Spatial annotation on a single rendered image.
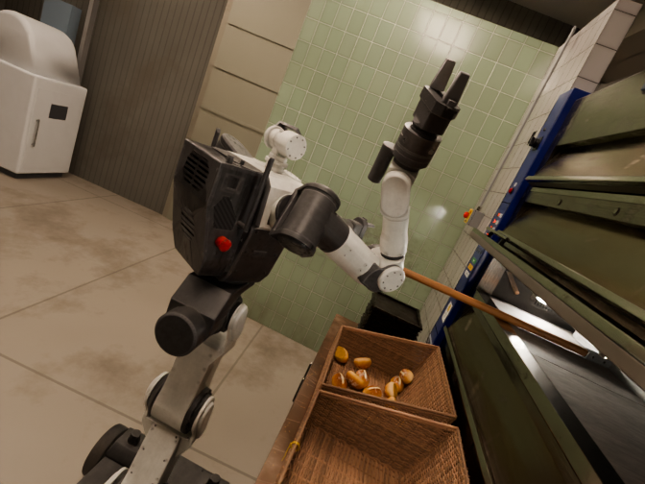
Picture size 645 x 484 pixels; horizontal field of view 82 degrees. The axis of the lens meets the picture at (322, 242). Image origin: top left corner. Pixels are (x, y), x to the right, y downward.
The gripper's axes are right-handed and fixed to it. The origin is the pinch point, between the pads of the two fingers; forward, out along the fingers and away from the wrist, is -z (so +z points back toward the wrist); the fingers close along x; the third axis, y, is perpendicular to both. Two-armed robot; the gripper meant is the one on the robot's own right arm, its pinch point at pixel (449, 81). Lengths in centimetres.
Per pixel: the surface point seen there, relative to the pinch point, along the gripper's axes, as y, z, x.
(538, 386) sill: 47, 53, -31
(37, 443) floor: -91, 172, -8
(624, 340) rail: 22, 16, -46
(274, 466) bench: -8, 110, -33
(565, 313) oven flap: 28, 25, -34
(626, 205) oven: 58, 12, -4
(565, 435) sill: 40, 47, -46
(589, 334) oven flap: 24, 21, -42
